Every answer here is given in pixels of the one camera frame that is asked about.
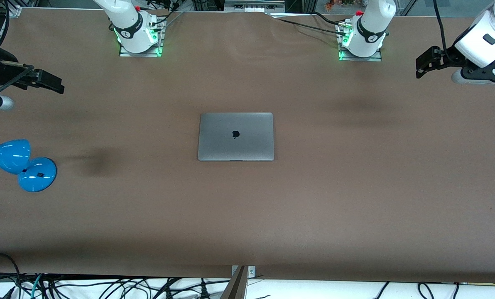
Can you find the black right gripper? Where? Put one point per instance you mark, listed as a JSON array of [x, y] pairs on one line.
[[1, 74]]

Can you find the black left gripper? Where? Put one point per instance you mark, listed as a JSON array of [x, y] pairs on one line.
[[447, 60]]

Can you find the grey laptop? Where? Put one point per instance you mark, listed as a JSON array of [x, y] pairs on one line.
[[236, 143]]

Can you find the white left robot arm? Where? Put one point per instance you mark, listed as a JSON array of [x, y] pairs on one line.
[[476, 50]]

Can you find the blue desk lamp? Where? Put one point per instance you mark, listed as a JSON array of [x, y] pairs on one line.
[[35, 176]]

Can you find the orange background object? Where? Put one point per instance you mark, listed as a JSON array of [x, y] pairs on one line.
[[339, 2]]

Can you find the brown table mat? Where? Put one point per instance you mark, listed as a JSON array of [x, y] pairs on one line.
[[355, 187]]

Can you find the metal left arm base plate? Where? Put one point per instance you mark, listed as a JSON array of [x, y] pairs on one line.
[[363, 59]]

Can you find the aluminium frame corner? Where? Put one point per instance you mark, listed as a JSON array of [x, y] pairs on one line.
[[15, 11]]

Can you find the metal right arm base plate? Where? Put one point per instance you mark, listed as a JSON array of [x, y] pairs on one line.
[[141, 54]]

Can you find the metal camera mount pole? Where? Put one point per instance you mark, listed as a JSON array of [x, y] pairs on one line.
[[237, 286]]

